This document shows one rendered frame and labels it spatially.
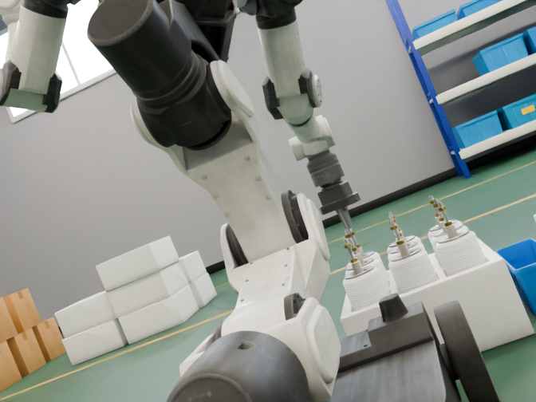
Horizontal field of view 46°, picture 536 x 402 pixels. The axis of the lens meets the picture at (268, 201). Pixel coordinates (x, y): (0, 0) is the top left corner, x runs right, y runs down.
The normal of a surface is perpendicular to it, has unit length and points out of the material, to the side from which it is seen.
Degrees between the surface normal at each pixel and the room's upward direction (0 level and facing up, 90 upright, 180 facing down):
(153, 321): 90
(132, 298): 90
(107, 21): 52
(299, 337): 64
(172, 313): 90
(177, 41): 108
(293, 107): 114
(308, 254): 45
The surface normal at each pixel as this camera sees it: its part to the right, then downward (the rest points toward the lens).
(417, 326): -0.40, -0.59
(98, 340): -0.18, 0.07
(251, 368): 0.42, -0.88
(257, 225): -0.07, 0.34
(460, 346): -0.38, -0.36
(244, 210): 0.02, 0.51
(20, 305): 0.90, -0.37
